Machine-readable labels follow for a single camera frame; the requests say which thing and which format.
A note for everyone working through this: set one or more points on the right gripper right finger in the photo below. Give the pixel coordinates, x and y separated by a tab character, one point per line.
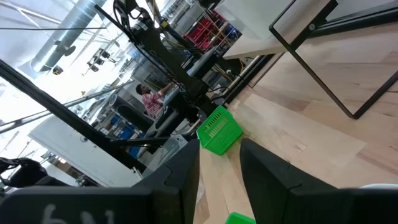
267	180

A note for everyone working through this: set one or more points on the person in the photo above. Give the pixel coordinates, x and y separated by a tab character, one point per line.
152	104

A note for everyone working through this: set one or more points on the black aluminium station frame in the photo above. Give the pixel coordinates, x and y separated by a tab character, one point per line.
62	113

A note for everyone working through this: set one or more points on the red storage bins rack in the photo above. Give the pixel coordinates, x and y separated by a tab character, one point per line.
202	31

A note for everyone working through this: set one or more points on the green plastic basket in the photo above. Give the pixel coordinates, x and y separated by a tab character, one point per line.
239	219
219	130

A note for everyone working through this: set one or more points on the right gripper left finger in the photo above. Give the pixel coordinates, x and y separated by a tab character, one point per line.
183	174

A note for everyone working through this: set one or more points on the wooden shelf with black frame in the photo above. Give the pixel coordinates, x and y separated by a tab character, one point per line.
255	40

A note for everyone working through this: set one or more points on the clear plastic basket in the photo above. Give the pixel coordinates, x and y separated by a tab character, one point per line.
169	152

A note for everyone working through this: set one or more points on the silver ventilation duct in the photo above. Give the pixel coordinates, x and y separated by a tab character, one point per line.
68	31

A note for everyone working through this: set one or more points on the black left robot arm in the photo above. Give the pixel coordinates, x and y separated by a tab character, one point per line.
161	46

